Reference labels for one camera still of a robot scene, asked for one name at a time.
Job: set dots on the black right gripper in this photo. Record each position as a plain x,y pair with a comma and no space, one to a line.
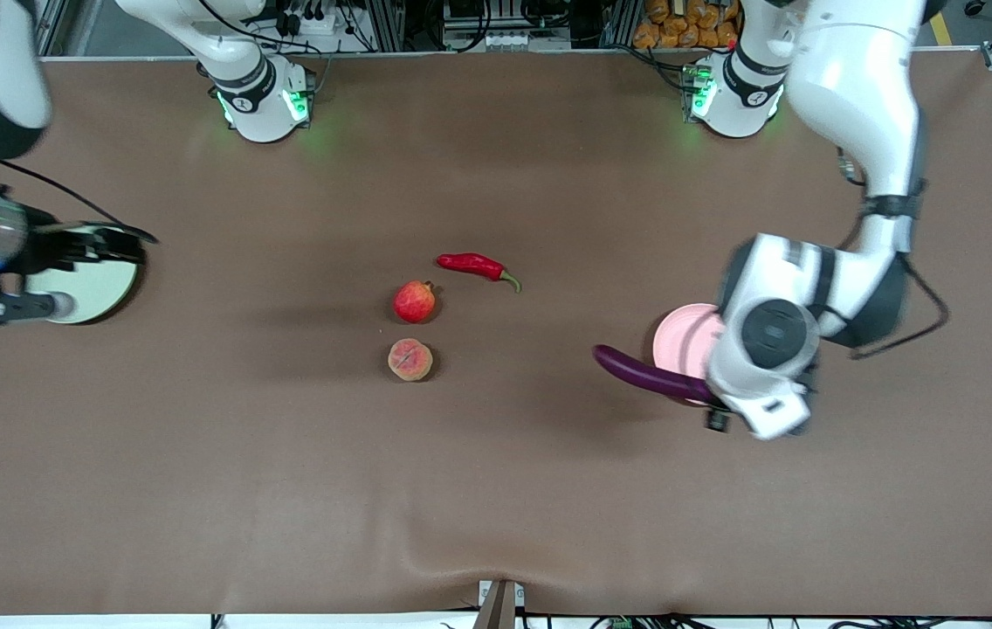
49,247

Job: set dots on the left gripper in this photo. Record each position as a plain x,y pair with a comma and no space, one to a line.
717,404

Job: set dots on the purple eggplant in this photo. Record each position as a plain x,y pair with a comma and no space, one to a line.
644,371

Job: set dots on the red chili pepper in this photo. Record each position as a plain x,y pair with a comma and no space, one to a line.
470,263

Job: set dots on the red round pomegranate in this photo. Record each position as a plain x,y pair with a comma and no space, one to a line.
414,303

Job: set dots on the peach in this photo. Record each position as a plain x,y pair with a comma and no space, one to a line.
409,360

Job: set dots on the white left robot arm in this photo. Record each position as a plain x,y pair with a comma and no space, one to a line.
854,87

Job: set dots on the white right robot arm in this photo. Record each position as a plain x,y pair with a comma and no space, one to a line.
260,105

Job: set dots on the pale green round plate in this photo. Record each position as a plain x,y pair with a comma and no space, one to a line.
99,288

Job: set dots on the pink round plate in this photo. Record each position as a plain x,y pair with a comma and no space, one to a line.
679,341

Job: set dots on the brown table cloth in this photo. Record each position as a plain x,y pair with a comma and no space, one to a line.
496,480

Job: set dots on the white power strip with plugs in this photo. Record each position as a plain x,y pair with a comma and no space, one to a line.
313,26

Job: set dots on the pile of orange round items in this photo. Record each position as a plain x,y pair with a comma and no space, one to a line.
679,26

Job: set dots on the black caster wheel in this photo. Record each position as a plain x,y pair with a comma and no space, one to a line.
974,7

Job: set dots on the aluminium frame post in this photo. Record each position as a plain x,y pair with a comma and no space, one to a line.
387,22
618,22
51,26

